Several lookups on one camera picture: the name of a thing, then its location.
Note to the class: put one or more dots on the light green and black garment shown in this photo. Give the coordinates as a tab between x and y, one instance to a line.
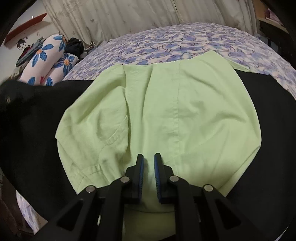
196	113

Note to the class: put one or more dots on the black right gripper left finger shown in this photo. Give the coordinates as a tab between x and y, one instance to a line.
97	213

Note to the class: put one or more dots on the blue flower pillow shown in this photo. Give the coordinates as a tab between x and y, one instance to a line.
43	60
60	69

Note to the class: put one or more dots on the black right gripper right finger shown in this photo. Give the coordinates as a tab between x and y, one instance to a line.
201	213

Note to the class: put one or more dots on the purple cat print blanket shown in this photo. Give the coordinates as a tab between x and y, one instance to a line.
268	78

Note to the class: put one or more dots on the cartoon face wall sticker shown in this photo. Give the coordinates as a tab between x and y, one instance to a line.
21	44

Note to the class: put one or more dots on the red wall shelf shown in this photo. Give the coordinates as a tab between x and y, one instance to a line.
23	27

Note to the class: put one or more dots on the lower blue flower pillow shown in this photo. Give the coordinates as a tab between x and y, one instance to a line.
60	69

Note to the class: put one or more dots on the grey folded clothes pile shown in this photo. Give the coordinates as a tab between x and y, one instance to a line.
29	52

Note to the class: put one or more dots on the upper blue flower pillow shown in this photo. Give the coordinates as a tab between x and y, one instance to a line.
43	60

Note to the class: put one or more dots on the black fuzzy item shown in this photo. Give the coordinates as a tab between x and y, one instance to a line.
74	46

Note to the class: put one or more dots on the wooden side shelf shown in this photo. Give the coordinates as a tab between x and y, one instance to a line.
273	32

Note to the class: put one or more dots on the cream patterned curtain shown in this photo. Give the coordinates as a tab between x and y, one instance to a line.
97	21

